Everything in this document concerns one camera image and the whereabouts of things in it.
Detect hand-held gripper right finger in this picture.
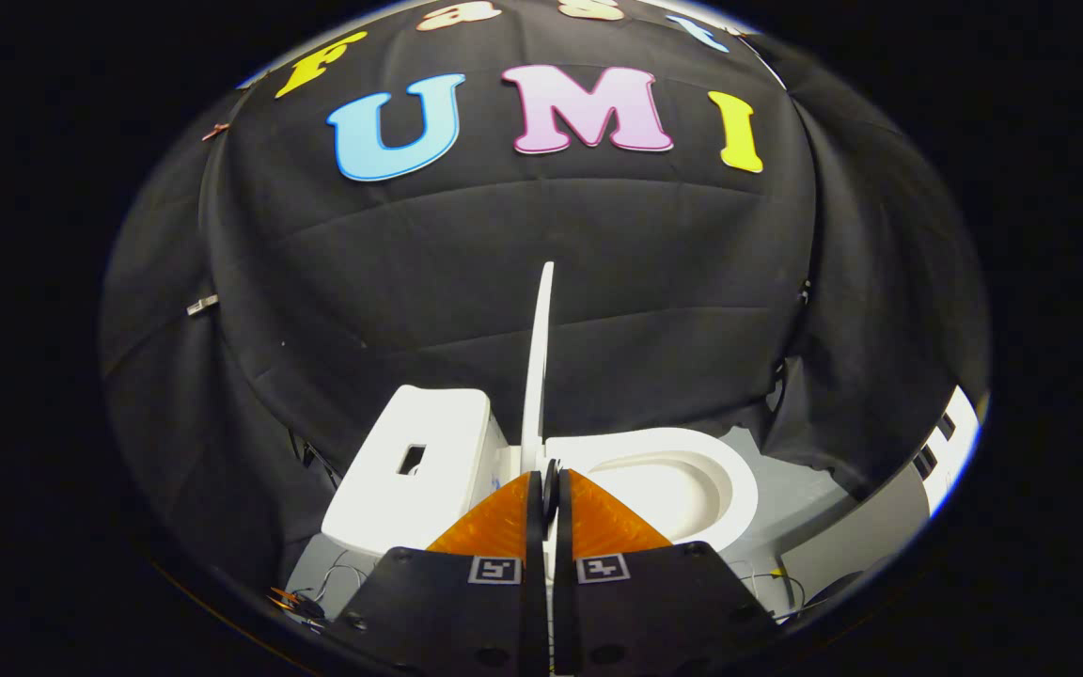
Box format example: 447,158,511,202
556,468,782,674

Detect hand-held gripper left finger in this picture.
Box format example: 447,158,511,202
321,470,547,674

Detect white toilet lid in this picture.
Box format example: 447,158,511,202
520,261,556,476

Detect white toilet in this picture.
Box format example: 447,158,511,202
321,384,760,565

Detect white toilet seat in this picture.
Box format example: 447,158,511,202
546,428,760,556

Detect grey board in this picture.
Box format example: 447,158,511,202
781,465,934,605

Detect black backdrop cloth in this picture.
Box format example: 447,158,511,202
98,0,992,565

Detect white black striped object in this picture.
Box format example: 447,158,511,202
912,386,981,514

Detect long black cable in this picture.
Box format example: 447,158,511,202
734,562,808,618

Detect thin tangled floor cables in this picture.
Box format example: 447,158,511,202
267,553,369,623

